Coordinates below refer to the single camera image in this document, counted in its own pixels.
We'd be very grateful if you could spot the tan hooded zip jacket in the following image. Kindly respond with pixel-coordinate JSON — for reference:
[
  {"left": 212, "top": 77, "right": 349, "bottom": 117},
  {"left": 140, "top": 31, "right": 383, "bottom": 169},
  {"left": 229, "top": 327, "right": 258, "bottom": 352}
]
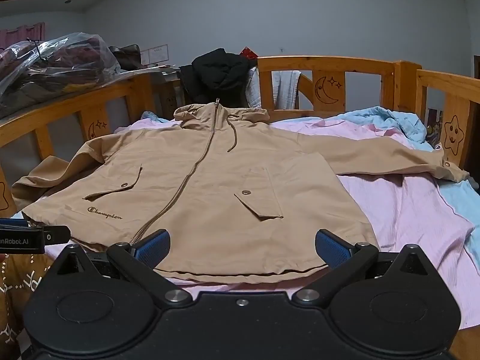
[{"left": 11, "top": 103, "right": 468, "bottom": 284}]

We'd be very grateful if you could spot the plastic bag of clothes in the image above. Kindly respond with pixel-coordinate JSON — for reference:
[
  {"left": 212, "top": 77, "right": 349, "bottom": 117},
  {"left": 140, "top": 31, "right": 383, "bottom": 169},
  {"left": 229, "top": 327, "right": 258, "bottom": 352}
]
[{"left": 1, "top": 32, "right": 120, "bottom": 119}]

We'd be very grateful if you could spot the brown patterned cloth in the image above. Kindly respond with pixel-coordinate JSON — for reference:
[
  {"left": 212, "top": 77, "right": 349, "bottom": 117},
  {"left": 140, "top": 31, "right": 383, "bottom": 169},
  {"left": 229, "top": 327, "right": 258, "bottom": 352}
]
[{"left": 0, "top": 254, "right": 53, "bottom": 359}]

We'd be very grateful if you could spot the white grey towel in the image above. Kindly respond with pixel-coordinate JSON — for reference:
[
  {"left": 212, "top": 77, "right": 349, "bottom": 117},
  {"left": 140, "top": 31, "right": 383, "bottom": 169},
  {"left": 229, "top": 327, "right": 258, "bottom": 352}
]
[{"left": 245, "top": 67, "right": 301, "bottom": 110}]

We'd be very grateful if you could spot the black garment on headboard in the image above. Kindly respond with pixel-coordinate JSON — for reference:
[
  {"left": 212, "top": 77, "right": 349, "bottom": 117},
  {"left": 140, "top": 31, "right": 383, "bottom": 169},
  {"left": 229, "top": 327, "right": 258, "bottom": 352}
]
[{"left": 179, "top": 48, "right": 257, "bottom": 108}]

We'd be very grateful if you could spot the maroon curtain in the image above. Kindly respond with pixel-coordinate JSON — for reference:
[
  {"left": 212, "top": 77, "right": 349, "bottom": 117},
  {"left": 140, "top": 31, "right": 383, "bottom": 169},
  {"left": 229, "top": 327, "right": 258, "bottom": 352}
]
[{"left": 0, "top": 22, "right": 46, "bottom": 49}]

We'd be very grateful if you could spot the red item behind garment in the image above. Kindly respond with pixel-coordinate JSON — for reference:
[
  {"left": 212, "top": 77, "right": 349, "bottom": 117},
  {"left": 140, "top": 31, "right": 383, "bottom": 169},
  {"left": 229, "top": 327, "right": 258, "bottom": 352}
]
[{"left": 240, "top": 46, "right": 258, "bottom": 60}]

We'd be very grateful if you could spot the wooden bed frame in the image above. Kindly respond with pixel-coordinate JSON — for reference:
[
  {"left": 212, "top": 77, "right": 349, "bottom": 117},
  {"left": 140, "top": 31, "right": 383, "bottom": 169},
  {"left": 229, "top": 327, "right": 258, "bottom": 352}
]
[{"left": 0, "top": 54, "right": 480, "bottom": 218}]

